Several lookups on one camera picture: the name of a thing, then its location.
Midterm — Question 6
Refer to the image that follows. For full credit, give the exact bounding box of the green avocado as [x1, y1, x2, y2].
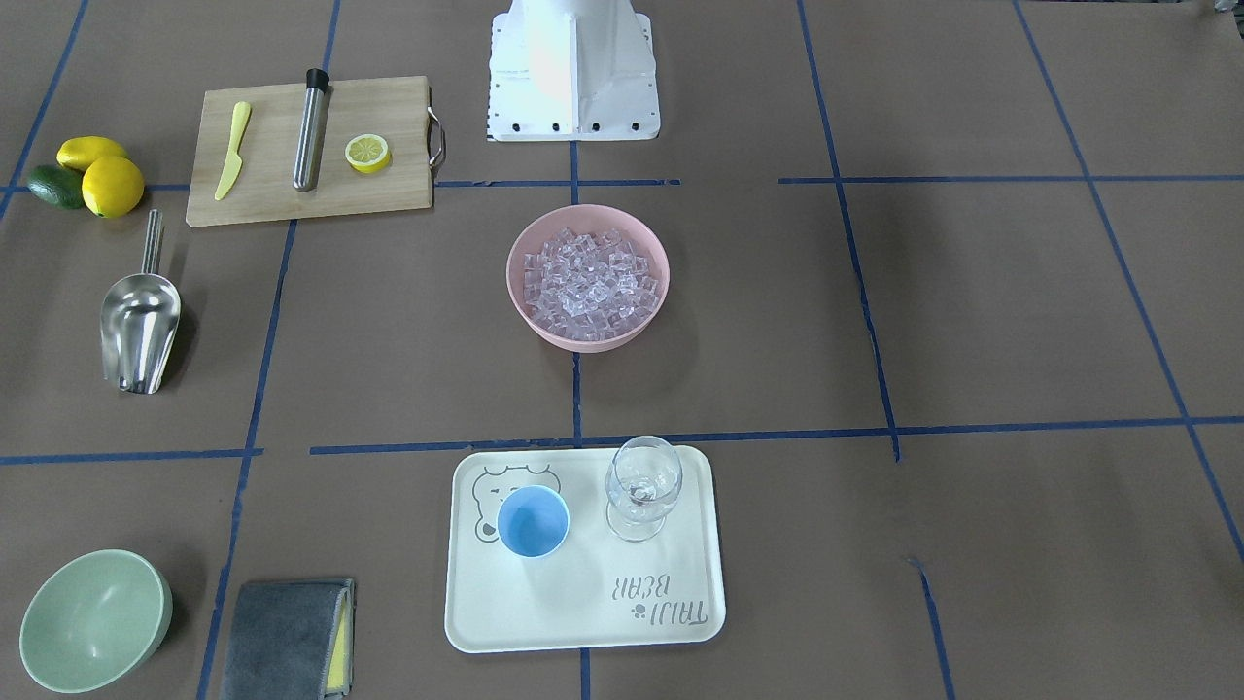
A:
[26, 164, 86, 211]

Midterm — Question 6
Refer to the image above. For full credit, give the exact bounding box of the grey yellow cloth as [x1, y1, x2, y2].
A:
[221, 577, 356, 699]

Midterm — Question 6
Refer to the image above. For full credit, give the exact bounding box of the half lemon slice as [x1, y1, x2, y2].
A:
[345, 133, 392, 174]

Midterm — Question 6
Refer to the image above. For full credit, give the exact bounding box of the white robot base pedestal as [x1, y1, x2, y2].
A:
[486, 1, 662, 143]

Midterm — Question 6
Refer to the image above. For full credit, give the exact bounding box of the steel muddler black tip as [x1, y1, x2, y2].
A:
[292, 68, 330, 193]

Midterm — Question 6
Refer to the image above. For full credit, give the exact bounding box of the wooden cutting board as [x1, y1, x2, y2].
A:
[187, 76, 442, 228]

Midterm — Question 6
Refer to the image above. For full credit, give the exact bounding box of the pile of clear ice cubes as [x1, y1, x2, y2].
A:
[518, 228, 663, 342]

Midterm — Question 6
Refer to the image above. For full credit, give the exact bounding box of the blue cup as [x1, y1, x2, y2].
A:
[498, 484, 571, 560]

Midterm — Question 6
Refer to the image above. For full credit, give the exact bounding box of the yellow plastic knife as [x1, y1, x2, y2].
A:
[214, 101, 253, 201]

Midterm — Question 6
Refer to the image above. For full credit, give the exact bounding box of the green bowl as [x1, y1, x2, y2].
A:
[17, 550, 173, 694]

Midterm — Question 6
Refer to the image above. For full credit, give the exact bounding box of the clear wine glass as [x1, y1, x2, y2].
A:
[605, 436, 684, 543]

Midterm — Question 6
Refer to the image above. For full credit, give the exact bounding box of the steel ice scoop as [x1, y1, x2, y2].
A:
[100, 209, 182, 395]

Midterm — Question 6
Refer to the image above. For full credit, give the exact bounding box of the pink bowl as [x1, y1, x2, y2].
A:
[506, 204, 671, 353]

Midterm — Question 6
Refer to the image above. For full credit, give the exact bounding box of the yellow lemon oval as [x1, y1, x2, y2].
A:
[56, 134, 129, 173]

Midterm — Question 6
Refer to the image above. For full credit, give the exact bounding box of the round yellow lemon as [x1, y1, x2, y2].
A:
[82, 155, 146, 219]

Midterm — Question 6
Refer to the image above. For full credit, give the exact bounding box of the cream bear tray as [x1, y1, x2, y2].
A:
[444, 444, 726, 654]

